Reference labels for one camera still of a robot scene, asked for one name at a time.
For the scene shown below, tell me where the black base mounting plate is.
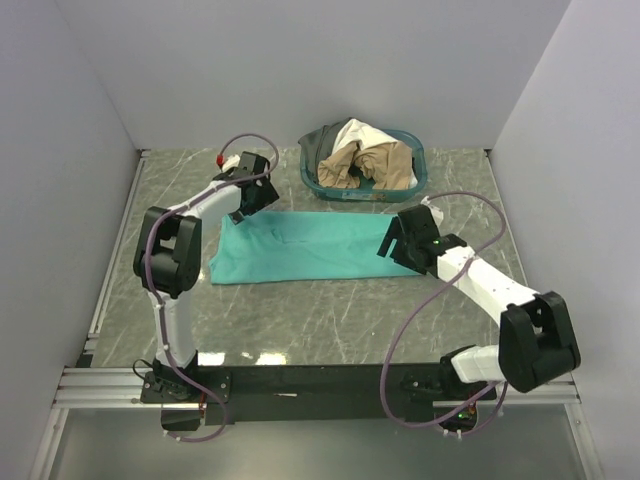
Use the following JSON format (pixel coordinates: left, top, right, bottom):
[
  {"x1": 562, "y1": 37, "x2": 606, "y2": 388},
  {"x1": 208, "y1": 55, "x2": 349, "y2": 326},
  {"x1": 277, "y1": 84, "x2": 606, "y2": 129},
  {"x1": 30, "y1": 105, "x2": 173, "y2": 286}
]
[{"x1": 140, "y1": 363, "x2": 497, "y2": 431}]

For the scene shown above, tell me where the teal plastic laundry basket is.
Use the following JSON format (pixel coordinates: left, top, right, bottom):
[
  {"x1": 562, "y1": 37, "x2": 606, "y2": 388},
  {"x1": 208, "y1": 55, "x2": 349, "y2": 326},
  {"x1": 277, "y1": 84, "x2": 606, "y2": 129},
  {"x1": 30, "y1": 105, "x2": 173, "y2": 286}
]
[{"x1": 299, "y1": 129, "x2": 428, "y2": 203}]

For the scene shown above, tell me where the white t shirt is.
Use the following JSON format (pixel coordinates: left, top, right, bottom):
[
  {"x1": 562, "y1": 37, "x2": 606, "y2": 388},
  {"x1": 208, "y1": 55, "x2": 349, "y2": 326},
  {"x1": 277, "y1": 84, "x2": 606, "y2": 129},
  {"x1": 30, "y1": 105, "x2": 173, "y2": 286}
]
[{"x1": 332, "y1": 119, "x2": 417, "y2": 188}]

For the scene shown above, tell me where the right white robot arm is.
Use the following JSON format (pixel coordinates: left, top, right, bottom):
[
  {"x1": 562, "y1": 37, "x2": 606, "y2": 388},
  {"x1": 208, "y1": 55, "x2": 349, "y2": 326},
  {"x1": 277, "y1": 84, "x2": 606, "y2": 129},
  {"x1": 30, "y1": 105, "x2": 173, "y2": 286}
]
[{"x1": 378, "y1": 205, "x2": 581, "y2": 399}]

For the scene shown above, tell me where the dark grey t shirt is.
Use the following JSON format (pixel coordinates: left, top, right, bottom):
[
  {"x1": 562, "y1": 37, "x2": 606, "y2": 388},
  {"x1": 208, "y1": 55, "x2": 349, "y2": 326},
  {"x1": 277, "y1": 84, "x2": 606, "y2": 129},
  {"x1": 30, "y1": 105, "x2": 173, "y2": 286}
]
[{"x1": 298, "y1": 118, "x2": 350, "y2": 178}]

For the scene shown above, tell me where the teal t shirt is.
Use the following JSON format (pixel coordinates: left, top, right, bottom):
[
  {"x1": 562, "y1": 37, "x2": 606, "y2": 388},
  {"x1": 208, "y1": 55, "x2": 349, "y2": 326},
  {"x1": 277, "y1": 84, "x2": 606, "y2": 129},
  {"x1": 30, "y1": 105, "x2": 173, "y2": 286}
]
[{"x1": 209, "y1": 211, "x2": 415, "y2": 285}]

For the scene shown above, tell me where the aluminium frame rail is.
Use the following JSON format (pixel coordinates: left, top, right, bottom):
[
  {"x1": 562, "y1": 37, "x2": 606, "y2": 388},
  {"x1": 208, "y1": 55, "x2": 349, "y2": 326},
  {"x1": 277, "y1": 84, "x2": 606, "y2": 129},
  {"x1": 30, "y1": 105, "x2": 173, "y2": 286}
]
[{"x1": 52, "y1": 368, "x2": 581, "y2": 410}]

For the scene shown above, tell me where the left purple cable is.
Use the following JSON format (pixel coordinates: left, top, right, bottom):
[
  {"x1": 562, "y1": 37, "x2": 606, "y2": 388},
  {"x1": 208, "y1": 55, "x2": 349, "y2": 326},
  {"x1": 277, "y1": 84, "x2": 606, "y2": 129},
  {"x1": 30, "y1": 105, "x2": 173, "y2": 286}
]
[{"x1": 142, "y1": 133, "x2": 281, "y2": 446}]

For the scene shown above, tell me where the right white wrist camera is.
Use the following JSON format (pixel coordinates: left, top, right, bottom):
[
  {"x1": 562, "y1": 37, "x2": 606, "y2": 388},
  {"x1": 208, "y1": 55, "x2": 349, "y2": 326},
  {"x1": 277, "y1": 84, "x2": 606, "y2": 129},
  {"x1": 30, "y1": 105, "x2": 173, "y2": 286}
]
[{"x1": 420, "y1": 196, "x2": 445, "y2": 227}]

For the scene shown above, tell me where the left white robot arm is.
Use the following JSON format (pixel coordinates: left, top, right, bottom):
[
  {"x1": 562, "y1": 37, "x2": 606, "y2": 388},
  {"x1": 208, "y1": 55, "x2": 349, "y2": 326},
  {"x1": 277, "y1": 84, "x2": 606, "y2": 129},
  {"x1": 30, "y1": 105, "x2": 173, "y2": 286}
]
[{"x1": 133, "y1": 152, "x2": 279, "y2": 402}]

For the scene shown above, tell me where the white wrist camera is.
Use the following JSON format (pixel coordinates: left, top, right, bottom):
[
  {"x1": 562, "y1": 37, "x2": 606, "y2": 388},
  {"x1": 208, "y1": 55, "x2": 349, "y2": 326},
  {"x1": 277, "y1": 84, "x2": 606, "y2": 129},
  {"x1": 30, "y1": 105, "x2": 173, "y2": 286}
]
[
  {"x1": 420, "y1": 196, "x2": 445, "y2": 227},
  {"x1": 216, "y1": 154, "x2": 241, "y2": 172}
]

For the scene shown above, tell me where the beige t shirt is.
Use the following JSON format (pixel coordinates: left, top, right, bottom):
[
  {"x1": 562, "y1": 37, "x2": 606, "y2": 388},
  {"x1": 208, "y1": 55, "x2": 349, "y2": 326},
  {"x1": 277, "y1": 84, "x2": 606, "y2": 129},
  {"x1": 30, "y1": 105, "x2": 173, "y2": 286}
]
[{"x1": 317, "y1": 142, "x2": 414, "y2": 190}]

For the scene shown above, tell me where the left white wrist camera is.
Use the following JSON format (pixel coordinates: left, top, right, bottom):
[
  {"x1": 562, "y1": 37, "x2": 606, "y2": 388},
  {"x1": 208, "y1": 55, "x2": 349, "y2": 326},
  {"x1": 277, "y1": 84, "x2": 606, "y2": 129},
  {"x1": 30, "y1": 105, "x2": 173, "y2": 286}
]
[{"x1": 216, "y1": 154, "x2": 241, "y2": 172}]

